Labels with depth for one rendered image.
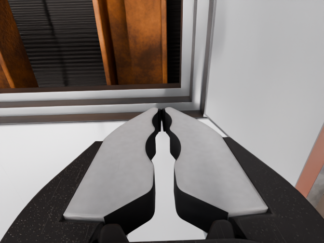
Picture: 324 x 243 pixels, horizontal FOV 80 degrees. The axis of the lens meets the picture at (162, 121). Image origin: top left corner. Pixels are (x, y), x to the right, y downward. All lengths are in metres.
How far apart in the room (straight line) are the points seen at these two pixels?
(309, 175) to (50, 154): 0.25
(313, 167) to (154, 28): 0.25
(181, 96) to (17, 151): 0.13
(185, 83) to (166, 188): 0.09
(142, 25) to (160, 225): 0.25
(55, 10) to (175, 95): 0.35
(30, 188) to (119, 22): 0.22
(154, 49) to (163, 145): 0.18
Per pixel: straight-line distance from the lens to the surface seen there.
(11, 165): 0.20
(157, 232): 0.24
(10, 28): 0.34
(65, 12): 0.46
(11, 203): 0.24
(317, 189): 0.58
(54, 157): 0.18
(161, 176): 0.17
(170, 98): 0.15
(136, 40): 0.29
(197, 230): 0.24
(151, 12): 0.29
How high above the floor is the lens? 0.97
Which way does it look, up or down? 60 degrees down
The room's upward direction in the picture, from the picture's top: 177 degrees clockwise
